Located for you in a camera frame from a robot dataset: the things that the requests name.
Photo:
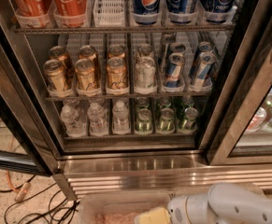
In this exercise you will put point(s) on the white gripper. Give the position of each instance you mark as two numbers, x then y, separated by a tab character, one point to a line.
179	211

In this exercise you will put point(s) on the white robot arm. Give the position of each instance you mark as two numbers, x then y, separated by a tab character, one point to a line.
223	204

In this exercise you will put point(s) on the stainless steel fridge base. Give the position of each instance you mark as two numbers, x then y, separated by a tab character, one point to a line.
100	173

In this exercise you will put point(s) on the front middle green can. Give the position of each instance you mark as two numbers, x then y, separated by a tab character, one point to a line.
165	123

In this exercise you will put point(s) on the front right green can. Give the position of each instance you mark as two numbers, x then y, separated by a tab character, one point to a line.
187	121

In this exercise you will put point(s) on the back middle green can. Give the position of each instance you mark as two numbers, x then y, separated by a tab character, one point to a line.
164	102

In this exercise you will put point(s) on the back left green can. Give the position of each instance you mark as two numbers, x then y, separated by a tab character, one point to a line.
142	103

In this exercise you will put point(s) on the back right green can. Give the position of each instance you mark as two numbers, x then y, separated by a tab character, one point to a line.
183	102

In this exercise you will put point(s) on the right glass fridge door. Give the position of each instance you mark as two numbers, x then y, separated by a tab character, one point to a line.
232	145

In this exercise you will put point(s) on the front left Red Bull can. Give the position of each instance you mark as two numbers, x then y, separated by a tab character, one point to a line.
173	69

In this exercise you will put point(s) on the red bull can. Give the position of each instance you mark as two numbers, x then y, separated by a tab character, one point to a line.
173	69
201	68
204	46
177	48

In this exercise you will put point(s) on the red can behind glass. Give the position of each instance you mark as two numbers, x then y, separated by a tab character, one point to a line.
256	121

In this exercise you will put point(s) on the gold can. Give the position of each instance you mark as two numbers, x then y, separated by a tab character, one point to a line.
116	73
116	51
62	55
91	53
56	75
85	72

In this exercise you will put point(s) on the front silver white can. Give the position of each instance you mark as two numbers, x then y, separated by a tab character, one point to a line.
145	73

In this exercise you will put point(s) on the front right Red Bull can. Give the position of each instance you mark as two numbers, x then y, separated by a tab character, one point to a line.
201	68

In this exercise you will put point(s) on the open glass fridge door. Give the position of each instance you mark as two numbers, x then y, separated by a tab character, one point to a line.
18	113

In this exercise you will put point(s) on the back silver can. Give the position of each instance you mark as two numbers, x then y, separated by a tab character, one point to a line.
144	50

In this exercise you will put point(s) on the back left Red Bull can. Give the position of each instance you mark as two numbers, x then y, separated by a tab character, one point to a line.
177	48

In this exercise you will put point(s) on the back right Red Bull can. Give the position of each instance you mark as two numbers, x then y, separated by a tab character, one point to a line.
204	46

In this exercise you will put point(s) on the front left gold can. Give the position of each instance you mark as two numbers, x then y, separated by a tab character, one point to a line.
56	75

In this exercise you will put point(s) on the back left gold can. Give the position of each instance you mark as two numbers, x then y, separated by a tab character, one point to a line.
62	55

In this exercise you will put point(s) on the empty white plastic can tray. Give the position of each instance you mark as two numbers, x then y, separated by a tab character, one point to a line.
109	13

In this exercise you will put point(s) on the middle blue Pepsi can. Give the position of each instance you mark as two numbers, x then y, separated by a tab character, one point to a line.
181	11

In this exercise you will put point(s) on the blue pepsi can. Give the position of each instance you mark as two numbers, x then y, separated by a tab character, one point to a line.
146	12
181	11
216	11

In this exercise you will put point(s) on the left blue Pepsi can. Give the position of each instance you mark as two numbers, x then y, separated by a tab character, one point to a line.
146	12

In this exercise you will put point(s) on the right blue Pepsi can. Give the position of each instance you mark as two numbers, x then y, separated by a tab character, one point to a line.
216	11

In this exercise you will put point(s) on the right red Coca-Cola can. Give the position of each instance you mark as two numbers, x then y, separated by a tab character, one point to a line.
71	12

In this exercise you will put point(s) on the red coca-cola can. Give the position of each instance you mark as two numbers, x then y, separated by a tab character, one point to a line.
34	13
71	12

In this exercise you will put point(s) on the left red Coca-Cola can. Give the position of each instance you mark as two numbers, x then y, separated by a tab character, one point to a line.
34	13

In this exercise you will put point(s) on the right clear plastic bin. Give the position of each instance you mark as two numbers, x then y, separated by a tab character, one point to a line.
191	190

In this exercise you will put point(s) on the clear plastic bin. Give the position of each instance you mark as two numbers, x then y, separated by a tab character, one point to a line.
118	206
191	190

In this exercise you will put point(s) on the left clear plastic bin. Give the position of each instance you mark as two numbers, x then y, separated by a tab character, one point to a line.
118	206

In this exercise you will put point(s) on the middle clear water bottle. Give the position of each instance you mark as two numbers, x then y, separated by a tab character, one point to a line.
98	119

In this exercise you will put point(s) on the clear water bottle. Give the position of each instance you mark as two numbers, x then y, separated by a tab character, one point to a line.
98	119
74	124
121	121

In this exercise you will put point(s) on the right clear water bottle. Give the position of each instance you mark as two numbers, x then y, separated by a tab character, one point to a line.
121	121

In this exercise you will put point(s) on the left clear water bottle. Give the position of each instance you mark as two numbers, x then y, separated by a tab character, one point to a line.
74	124

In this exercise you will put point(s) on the middle wire fridge shelf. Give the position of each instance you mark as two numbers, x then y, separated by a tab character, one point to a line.
131	95

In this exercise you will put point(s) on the wire fridge shelf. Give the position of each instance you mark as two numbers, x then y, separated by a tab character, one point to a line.
131	95
125	30

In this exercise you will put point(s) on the top wire fridge shelf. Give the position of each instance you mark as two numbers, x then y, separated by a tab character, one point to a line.
125	30

